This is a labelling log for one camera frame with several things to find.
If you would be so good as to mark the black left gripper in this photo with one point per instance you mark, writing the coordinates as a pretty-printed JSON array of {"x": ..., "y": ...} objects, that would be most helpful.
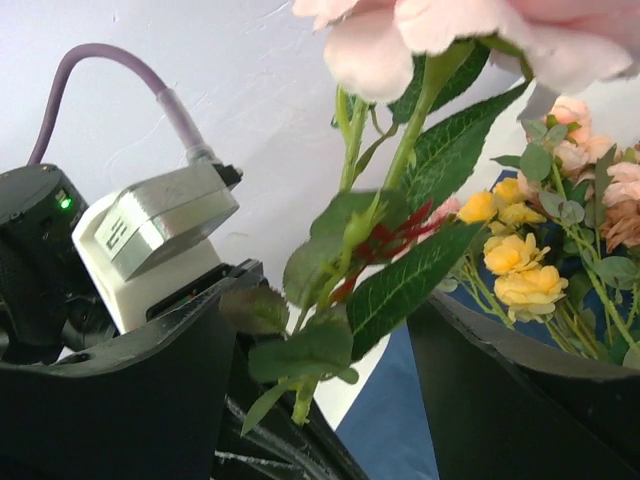
[{"x": 48, "y": 300}]

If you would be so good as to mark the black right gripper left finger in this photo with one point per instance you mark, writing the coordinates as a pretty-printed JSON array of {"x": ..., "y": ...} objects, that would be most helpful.
[{"x": 145, "y": 405}]

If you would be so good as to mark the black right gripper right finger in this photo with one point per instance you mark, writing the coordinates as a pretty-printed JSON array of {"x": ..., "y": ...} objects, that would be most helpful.
[{"x": 501, "y": 405}]

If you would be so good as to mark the blue wrapping paper sheet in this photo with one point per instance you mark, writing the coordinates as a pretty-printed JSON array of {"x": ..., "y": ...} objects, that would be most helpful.
[{"x": 386, "y": 429}]

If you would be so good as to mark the mixed flower bunch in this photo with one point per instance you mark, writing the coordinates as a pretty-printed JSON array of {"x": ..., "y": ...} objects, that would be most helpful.
[{"x": 558, "y": 259}]

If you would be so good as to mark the pink rose stem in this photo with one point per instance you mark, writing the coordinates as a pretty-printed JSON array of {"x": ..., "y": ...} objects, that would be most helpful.
[{"x": 431, "y": 95}]

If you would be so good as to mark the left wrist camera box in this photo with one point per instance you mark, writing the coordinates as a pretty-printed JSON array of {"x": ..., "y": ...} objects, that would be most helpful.
[{"x": 145, "y": 246}]

